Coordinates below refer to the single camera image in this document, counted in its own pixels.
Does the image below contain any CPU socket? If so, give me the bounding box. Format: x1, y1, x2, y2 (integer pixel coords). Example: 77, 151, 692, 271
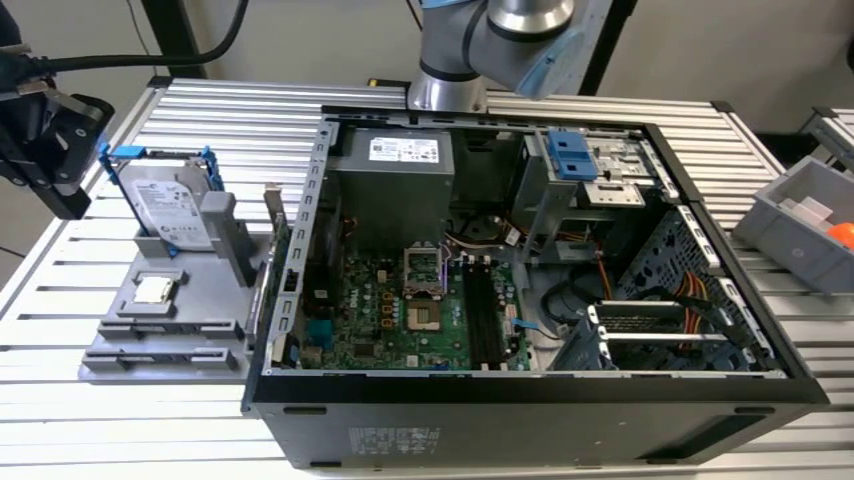
405, 298, 445, 331

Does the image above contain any black metal frame post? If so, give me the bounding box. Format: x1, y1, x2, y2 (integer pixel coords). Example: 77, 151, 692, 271
136, 0, 208, 81
576, 0, 639, 99

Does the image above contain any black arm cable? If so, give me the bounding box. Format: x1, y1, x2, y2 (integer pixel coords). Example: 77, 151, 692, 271
38, 0, 252, 76

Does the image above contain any blue plastic drive latch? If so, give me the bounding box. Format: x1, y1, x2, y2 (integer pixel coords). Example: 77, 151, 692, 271
543, 128, 595, 182

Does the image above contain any silver CPU chip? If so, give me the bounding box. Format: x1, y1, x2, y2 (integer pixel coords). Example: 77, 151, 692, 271
130, 275, 180, 305

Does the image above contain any green graphics card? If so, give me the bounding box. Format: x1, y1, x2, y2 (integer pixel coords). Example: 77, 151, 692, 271
245, 180, 294, 346

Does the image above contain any orange ball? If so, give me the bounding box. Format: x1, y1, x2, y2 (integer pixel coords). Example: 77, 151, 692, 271
823, 221, 854, 250

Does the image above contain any grey plastic parts rack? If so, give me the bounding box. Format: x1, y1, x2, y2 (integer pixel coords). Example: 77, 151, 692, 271
77, 192, 268, 386

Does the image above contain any grey power supply unit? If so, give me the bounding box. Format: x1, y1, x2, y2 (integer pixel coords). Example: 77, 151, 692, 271
325, 124, 459, 254

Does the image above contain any aluminium side rack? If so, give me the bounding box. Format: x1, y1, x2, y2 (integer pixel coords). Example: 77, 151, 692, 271
796, 105, 854, 176

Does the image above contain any grey hard disk bay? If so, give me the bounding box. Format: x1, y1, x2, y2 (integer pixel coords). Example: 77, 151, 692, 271
549, 298, 735, 372

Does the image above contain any small white box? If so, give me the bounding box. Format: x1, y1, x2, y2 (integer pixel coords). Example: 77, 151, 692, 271
776, 195, 835, 226

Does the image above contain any black case fan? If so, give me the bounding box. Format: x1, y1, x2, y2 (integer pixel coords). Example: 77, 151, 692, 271
306, 194, 345, 314

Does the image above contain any power supply wire bundle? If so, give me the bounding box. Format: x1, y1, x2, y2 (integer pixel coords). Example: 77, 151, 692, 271
444, 212, 528, 254

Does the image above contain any black RAM slot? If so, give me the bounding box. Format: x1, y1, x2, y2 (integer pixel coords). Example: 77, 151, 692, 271
479, 260, 501, 370
469, 260, 493, 370
461, 260, 485, 370

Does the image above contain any grey plastic bin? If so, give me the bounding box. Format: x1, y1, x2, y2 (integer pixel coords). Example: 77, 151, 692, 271
731, 154, 854, 296

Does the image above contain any black open PC case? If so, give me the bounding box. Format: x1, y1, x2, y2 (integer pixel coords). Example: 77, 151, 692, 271
238, 102, 832, 471

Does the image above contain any green Dell motherboard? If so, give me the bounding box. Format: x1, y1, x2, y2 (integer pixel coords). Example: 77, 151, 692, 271
296, 249, 535, 372

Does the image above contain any orange red yellow wire bundle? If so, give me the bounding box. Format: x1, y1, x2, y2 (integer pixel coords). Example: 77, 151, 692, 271
559, 227, 712, 351

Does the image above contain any RAM memory stick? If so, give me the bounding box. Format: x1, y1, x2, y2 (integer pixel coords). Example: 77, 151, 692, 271
85, 352, 238, 365

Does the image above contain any hard disk in blue carrier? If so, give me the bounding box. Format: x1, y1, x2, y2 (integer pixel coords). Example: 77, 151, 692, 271
96, 143, 225, 254

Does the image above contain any metal socket cover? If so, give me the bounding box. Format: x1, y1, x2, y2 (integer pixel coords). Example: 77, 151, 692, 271
402, 244, 447, 297

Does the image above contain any black looped cable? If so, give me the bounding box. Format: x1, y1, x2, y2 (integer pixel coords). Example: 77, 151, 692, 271
537, 272, 601, 346

